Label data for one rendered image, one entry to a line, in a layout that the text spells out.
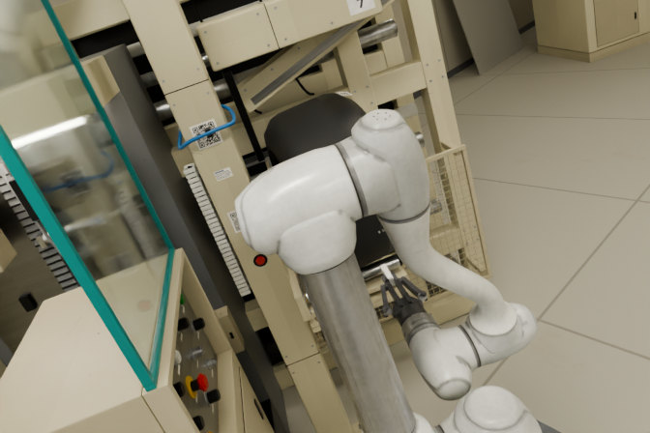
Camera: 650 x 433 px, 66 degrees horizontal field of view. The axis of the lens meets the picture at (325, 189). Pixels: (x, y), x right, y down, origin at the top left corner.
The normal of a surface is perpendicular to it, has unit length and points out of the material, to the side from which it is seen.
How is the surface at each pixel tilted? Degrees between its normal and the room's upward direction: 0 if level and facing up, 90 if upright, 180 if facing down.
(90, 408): 0
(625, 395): 0
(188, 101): 90
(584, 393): 0
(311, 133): 33
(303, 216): 85
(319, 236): 86
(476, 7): 79
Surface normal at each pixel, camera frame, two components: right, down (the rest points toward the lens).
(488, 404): -0.21, -0.90
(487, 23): 0.56, -0.04
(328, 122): -0.13, -0.58
